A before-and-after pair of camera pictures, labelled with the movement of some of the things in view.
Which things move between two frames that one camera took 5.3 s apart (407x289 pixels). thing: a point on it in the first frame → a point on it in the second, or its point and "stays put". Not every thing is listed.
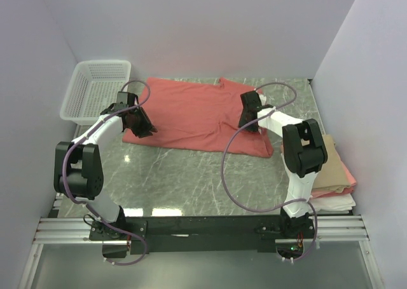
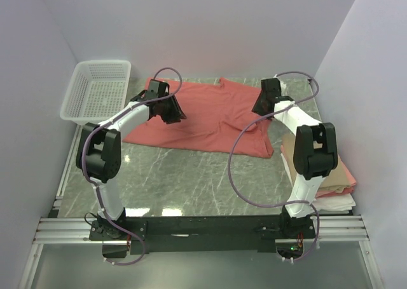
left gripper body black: x=132 y=112 → x=162 y=102
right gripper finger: x=247 y=116 → x=263 y=106
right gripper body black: x=243 y=119 → x=257 y=107
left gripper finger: x=140 y=124 → x=172 y=112
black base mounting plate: x=200 y=234 stays put
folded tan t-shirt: x=334 y=176 stays put
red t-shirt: x=199 y=114 stays put
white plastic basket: x=95 y=85 stays put
